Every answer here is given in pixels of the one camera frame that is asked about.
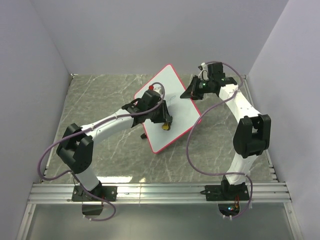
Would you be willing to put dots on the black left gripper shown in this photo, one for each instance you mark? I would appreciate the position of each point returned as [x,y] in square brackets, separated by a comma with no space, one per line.
[165,117]

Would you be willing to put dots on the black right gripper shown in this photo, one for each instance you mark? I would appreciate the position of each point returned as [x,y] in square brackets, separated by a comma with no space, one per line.
[191,92]

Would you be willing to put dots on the yellow whiteboard eraser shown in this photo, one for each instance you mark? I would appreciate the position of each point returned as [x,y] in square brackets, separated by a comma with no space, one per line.
[166,126]

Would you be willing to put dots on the red framed whiteboard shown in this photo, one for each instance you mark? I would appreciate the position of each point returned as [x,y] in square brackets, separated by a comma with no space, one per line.
[183,110]

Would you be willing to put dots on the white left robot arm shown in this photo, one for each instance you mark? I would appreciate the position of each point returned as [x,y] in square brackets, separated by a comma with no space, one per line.
[78,144]

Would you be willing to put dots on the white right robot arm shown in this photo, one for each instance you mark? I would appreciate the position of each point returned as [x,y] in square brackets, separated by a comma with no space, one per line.
[251,137]

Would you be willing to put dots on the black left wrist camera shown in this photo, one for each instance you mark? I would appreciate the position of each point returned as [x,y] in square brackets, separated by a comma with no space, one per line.
[150,98]

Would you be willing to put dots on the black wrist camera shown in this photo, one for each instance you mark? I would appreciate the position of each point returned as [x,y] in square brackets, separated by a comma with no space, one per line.
[150,98]
[211,71]

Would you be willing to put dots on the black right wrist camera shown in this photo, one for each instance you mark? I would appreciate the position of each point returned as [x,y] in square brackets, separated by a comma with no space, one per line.
[211,71]

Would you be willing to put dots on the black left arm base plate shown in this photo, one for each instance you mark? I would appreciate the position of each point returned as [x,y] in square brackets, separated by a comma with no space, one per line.
[108,193]

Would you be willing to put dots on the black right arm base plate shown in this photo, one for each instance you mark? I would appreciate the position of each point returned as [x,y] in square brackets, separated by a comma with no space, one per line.
[218,193]

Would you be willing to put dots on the aluminium front rail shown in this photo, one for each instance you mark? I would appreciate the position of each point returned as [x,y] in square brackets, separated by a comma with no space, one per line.
[154,193]

